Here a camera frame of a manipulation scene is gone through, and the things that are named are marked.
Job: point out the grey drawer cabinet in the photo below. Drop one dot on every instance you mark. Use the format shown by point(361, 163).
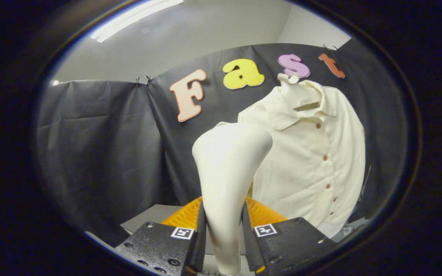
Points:
point(148, 217)

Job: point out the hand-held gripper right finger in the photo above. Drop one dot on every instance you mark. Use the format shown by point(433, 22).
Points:
point(248, 237)

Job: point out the white garment steamer head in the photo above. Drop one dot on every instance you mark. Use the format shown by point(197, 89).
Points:
point(226, 172)

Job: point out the black backdrop cloth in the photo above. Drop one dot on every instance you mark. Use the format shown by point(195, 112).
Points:
point(102, 145)

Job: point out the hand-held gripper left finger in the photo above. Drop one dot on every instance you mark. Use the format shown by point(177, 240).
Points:
point(200, 237)

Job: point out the cream button-up shirt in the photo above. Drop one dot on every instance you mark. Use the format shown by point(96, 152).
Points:
point(305, 172)

